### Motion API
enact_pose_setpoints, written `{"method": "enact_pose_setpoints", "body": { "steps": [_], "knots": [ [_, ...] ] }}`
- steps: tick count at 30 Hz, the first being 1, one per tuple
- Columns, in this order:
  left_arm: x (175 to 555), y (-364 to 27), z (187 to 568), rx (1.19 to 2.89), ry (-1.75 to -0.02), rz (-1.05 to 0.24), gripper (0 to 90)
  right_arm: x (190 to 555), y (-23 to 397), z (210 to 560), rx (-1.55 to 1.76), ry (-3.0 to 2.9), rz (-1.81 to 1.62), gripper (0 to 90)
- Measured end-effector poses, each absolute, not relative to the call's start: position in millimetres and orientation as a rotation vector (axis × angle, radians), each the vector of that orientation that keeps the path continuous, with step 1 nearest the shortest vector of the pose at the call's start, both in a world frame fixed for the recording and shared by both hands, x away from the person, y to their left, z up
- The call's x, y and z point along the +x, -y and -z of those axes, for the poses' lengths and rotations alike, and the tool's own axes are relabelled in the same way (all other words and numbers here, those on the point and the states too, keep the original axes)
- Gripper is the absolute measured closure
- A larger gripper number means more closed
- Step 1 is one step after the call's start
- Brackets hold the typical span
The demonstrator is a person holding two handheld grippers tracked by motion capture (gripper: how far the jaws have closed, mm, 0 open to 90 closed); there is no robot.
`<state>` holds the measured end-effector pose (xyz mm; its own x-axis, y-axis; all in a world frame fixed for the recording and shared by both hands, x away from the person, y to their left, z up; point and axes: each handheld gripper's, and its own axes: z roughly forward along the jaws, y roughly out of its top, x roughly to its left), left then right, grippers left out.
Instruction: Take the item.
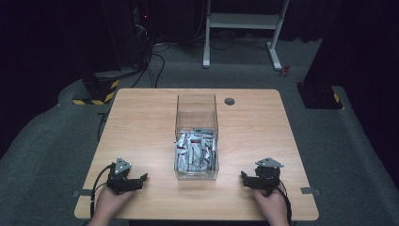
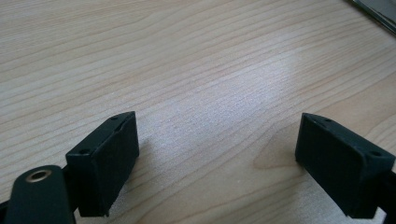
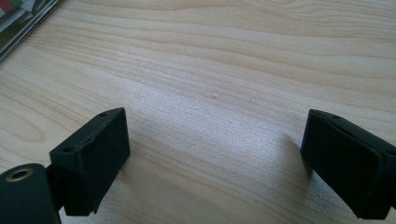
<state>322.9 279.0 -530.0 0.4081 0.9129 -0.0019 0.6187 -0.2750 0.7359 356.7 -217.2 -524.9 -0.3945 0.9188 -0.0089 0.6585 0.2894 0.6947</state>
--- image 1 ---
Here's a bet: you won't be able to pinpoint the person's right hand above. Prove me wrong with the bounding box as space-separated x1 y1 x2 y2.
252 186 290 226

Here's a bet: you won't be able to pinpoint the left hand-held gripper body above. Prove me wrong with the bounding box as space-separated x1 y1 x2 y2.
105 156 141 196

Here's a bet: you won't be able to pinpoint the black floor cables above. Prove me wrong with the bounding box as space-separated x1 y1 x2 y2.
130 40 177 89

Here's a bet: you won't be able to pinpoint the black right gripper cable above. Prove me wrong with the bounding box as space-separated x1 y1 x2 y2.
276 181 293 226

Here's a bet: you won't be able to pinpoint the white metal stand frame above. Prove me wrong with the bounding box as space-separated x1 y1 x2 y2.
201 0 290 72

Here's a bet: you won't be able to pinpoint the person's left hand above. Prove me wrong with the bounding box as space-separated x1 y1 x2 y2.
88 186 136 226

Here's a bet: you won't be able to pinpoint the grey tape strip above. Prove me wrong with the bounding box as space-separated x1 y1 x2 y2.
72 188 94 199
299 186 322 196

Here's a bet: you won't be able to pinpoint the black yellow striped stand base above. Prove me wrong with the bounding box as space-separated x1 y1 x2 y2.
72 70 121 106

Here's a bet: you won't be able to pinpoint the dark equipment rack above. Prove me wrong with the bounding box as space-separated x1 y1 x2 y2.
131 0 155 65

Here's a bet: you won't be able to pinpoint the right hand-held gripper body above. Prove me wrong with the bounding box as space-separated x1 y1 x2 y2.
249 157 285 191

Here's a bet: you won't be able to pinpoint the pile of silver packets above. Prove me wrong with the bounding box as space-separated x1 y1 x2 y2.
174 127 218 173

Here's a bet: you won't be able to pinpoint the clear plastic box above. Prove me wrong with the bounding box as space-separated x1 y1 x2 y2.
173 92 220 182

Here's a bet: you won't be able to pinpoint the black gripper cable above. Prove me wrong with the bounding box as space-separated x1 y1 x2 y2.
276 181 293 226
89 162 115 221

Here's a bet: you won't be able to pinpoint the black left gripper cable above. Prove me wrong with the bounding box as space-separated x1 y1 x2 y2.
89 162 115 221

